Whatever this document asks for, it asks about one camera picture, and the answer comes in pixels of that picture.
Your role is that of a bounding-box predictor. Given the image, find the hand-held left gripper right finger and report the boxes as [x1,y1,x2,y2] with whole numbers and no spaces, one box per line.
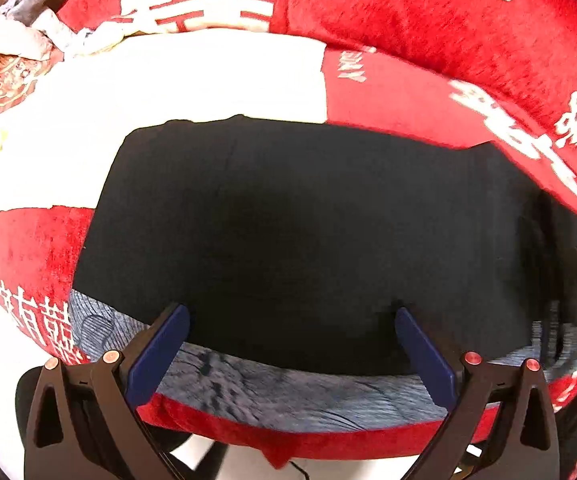
[395,306,563,480]

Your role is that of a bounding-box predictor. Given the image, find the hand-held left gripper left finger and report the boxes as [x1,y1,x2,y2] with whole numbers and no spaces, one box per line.
[22,301,191,480]

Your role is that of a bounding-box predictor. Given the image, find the black pants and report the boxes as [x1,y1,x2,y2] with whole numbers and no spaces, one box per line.
[73,115,577,376]

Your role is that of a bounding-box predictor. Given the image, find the blue-grey leaf-patterned cloth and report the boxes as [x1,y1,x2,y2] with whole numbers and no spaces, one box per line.
[68,290,577,433]

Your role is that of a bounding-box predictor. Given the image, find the red gold patterned pillow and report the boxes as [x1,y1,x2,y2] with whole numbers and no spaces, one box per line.
[0,52,64,121]

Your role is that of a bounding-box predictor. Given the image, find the red printed blanket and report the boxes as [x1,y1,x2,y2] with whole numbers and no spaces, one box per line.
[0,0,577,471]

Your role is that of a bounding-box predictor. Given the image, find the crumpled grey white cloth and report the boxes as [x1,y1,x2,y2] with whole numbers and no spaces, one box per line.
[0,0,134,56]

